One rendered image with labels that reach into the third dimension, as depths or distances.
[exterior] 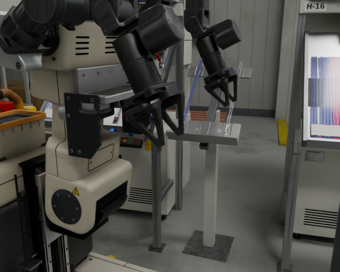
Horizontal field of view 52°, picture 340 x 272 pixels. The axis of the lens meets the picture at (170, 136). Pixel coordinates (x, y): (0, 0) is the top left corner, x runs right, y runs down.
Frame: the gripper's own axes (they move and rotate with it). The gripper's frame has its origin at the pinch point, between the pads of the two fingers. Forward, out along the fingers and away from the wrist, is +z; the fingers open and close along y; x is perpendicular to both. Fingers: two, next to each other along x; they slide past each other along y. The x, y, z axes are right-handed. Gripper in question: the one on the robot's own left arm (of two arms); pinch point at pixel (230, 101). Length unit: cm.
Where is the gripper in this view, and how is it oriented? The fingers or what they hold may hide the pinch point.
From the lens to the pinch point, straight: 104.9
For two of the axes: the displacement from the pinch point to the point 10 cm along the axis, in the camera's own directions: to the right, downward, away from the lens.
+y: 4.2, -2.5, 8.7
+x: -8.1, 3.2, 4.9
